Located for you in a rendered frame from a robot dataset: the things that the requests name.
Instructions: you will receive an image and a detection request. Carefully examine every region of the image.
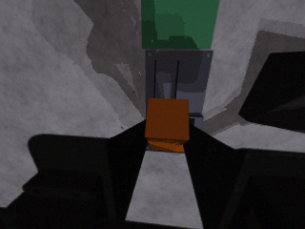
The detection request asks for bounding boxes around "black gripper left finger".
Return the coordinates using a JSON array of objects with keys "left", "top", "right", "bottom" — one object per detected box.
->
[{"left": 27, "top": 119, "right": 148, "bottom": 220}]

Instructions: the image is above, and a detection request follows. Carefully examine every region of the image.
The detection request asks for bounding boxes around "orange l-shaped part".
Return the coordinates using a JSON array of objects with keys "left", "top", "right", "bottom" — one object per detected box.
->
[{"left": 145, "top": 97, "right": 190, "bottom": 153}]

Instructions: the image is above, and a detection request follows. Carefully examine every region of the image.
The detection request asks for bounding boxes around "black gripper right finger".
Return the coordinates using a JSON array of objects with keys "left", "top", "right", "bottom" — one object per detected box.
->
[{"left": 183, "top": 123, "right": 305, "bottom": 229}]

